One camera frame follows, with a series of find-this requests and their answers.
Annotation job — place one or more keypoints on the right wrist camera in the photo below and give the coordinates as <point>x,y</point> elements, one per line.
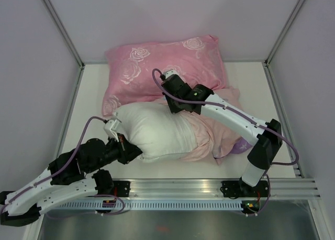
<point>170,73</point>

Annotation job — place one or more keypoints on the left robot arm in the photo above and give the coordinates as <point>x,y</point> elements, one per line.
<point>75,174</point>

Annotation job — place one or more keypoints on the white pillow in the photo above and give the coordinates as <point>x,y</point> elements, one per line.
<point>158,133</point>

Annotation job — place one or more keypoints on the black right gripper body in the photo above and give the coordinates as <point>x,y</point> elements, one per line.
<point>175,105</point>

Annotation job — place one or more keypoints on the right aluminium frame post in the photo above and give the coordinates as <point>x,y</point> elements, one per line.
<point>284,31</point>

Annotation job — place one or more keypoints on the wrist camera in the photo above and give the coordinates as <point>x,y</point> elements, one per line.
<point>113,128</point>
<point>170,73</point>

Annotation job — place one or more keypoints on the white slotted cable duct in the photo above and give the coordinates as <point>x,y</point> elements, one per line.
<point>155,205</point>

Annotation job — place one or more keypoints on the aluminium front rail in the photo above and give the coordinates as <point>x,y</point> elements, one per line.
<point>209,189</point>

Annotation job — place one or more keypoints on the left aluminium frame post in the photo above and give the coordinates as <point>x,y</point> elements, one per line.
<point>63,32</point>

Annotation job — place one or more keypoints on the aluminium frame post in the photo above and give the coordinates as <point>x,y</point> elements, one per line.
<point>284,31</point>
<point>63,32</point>

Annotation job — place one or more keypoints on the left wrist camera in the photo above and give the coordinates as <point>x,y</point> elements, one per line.
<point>113,128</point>

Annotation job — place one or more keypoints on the purple Elsa pillowcase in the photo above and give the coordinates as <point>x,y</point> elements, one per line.
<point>213,139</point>

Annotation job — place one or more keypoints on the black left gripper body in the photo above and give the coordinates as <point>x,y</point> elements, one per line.
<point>124,155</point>

